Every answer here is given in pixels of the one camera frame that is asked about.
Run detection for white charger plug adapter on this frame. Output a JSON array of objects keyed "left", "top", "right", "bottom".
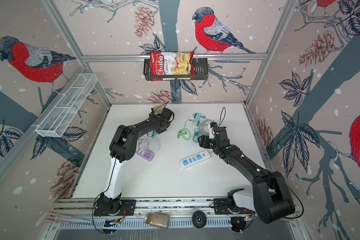
[{"left": 139, "top": 142, "right": 149, "bottom": 152}]

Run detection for purple power strip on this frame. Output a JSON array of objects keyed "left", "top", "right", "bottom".
[{"left": 136, "top": 149, "right": 155, "bottom": 162}]

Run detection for white blue small device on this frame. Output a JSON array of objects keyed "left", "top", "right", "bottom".
[{"left": 180, "top": 150, "right": 211, "bottom": 169}]

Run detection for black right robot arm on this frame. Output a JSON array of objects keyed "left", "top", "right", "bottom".
[{"left": 198, "top": 122, "right": 295, "bottom": 224}]

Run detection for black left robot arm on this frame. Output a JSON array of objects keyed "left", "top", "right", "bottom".
[{"left": 93, "top": 105, "right": 175, "bottom": 217}]

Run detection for red cassava chips bag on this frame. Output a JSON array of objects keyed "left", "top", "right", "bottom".
[{"left": 150, "top": 51, "right": 195, "bottom": 81}]

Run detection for black round knob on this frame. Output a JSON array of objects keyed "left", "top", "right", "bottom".
[{"left": 192, "top": 211, "right": 207, "bottom": 229}]

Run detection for glass jar of grains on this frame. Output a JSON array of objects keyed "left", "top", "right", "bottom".
[{"left": 145, "top": 213, "right": 170, "bottom": 229}]

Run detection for pink chopsticks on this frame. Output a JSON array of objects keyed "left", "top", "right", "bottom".
[{"left": 43, "top": 212, "right": 71, "bottom": 224}]

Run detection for teal cable bundle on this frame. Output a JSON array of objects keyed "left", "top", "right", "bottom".
[{"left": 191, "top": 112, "right": 212, "bottom": 143}]

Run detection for thin white charger cable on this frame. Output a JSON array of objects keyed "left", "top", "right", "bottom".
[{"left": 137, "top": 136, "right": 162, "bottom": 154}]

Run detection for light green charger cable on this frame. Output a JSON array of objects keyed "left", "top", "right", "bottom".
[{"left": 176, "top": 118, "right": 196, "bottom": 142}]

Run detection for black wire wall basket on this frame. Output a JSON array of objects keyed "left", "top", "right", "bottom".
[{"left": 143, "top": 59, "right": 209, "bottom": 82}]

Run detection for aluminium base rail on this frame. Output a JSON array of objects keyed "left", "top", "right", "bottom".
[{"left": 35, "top": 196, "right": 301, "bottom": 230}]

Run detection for white mesh wall shelf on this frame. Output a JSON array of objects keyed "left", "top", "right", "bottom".
[{"left": 36, "top": 73, "right": 98, "bottom": 138}]

